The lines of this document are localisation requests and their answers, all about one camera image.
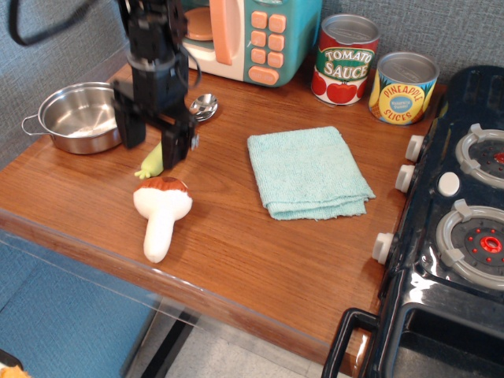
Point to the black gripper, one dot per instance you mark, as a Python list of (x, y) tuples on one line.
[(156, 96)]

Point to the spoon with yellow-green handle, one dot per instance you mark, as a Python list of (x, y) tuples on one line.
[(202, 108)]

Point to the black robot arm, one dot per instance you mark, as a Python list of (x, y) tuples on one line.
[(155, 30)]

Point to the small metal pot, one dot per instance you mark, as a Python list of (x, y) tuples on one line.
[(79, 118)]

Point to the light blue folded cloth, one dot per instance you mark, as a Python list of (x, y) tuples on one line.
[(308, 174)]

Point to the plush mushroom toy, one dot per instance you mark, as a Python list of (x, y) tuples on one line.
[(162, 201)]

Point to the teal toy microwave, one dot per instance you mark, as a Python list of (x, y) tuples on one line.
[(258, 42)]

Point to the tomato sauce can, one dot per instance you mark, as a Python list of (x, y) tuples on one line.
[(346, 49)]

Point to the pineapple slices can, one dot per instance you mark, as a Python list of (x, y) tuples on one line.
[(402, 88)]

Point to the black toy stove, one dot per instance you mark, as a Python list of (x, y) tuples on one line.
[(441, 297)]

